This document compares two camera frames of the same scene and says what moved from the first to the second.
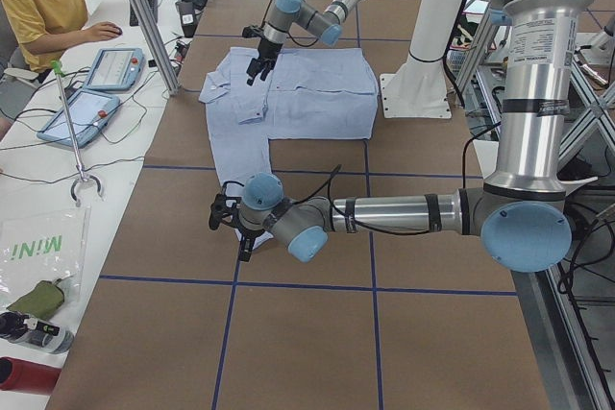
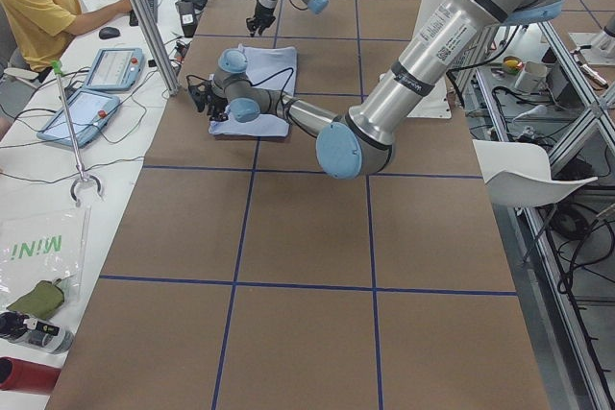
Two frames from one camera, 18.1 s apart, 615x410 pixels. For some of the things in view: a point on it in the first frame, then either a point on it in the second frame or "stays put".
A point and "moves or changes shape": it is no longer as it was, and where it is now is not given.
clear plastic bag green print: [44, 246] stays put
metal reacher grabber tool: [83, 178] stays put
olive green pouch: [43, 301] stays put
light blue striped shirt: [308, 94] moves or changes shape
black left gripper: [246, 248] → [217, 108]
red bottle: [17, 374] stays put
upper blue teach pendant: [116, 69] stays put
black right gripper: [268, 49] → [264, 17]
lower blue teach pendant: [89, 109] stays put
